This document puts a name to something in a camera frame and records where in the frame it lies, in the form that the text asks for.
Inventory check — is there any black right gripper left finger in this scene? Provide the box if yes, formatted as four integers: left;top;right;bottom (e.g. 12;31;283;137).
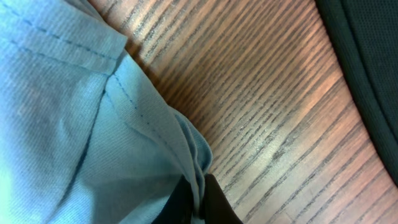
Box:
152;176;193;224

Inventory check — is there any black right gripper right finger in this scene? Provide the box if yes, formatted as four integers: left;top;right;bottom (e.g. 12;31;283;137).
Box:
201;174;243;224

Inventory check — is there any light blue printed t-shirt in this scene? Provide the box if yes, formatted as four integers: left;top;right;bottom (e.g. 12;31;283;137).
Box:
1;1;212;223

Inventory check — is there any black t-shirt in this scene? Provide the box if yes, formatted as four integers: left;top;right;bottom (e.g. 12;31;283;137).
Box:
316;0;397;182

